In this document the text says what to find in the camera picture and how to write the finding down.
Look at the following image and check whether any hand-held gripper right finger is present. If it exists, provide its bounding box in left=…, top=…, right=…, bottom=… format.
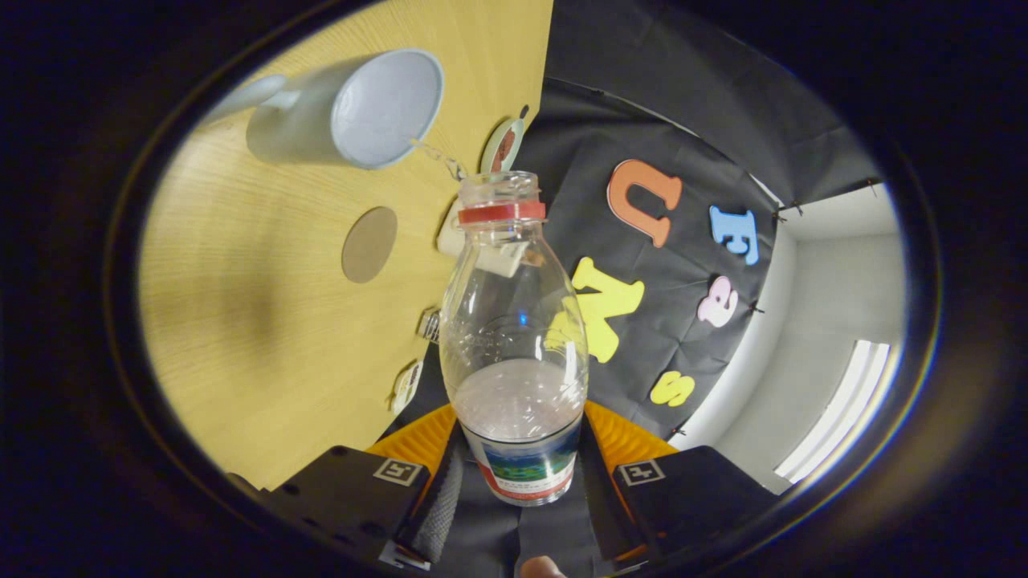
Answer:
left=579, top=401, right=780, bottom=563

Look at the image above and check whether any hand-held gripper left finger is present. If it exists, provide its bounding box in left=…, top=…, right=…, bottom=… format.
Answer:
left=229, top=404, right=467, bottom=572

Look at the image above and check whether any clear plastic juice bottle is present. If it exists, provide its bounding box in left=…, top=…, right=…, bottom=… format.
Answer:
left=439, top=170, right=589, bottom=507

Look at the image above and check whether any round brown coaster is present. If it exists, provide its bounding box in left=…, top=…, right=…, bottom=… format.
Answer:
left=341, top=206, right=398, bottom=284

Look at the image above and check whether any white cup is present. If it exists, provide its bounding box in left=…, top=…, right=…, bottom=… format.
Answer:
left=201, top=48, right=445, bottom=171

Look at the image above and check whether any white divided bean dish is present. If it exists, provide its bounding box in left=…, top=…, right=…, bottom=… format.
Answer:
left=391, top=360, right=424, bottom=415

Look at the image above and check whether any large ceiling light panel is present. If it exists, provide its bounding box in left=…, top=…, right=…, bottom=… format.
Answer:
left=773, top=340, right=893, bottom=483

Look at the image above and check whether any wooden table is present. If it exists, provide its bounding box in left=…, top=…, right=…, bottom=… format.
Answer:
left=138, top=0, right=555, bottom=490

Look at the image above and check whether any white toaster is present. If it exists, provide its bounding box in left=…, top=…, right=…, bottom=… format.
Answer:
left=436, top=197, right=531, bottom=279

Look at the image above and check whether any pale green plate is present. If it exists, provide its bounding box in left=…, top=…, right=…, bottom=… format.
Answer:
left=480, top=116, right=527, bottom=174

